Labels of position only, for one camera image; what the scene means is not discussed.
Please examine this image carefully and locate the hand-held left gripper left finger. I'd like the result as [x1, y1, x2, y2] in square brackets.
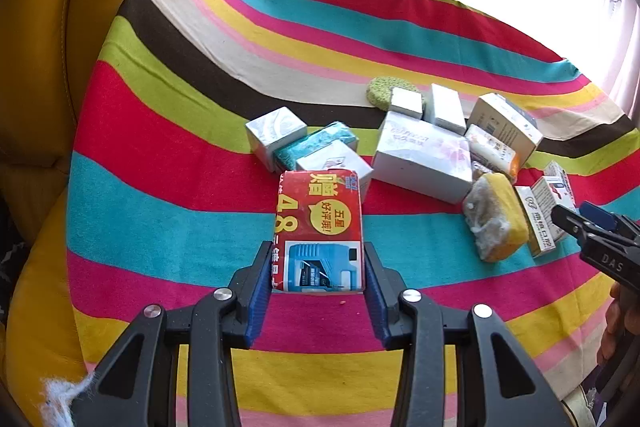
[70, 239, 273, 427]

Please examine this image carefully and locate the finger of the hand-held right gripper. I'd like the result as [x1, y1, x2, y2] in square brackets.
[551, 204, 601, 253]
[580, 202, 640, 238]

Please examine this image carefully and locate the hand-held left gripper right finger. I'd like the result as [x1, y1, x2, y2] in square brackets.
[364, 241, 571, 427]

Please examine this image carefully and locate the white box with logo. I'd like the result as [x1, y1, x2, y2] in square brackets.
[515, 177, 568, 258]

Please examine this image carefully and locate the red printed packet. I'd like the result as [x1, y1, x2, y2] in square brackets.
[272, 168, 366, 295]

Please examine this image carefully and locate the silver cube box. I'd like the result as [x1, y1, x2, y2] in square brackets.
[245, 107, 307, 172]

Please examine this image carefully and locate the teal foil packet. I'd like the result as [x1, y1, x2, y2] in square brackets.
[272, 122, 357, 168]

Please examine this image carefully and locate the person's right hand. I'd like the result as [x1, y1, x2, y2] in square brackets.
[597, 282, 640, 368]

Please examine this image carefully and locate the white box with red mark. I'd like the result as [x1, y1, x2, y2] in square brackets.
[544, 160, 583, 208]

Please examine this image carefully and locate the yellow sponge with steel wool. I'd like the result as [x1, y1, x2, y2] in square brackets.
[462, 172, 530, 263]

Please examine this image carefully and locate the cream box with text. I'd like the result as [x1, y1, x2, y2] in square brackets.
[464, 124, 520, 182]

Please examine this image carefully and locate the large cream text box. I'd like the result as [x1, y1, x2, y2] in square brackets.
[467, 93, 544, 168]

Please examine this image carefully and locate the silver white printed box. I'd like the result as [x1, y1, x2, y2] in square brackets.
[296, 141, 375, 202]

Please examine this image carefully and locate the large white floral box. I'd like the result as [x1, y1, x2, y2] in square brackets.
[371, 111, 473, 202]

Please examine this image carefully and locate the striped multicolour tablecloth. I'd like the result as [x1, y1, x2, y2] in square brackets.
[65, 0, 636, 427]

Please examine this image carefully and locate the small white box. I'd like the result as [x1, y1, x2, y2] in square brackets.
[389, 87, 425, 118]

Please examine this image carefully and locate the green round sponge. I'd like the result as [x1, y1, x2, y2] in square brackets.
[366, 76, 412, 110]

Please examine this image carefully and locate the white frayed yarn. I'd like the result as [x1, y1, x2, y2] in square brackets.
[42, 369, 98, 427]

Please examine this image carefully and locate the yellow leather sofa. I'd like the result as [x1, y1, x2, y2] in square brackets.
[0, 0, 201, 427]

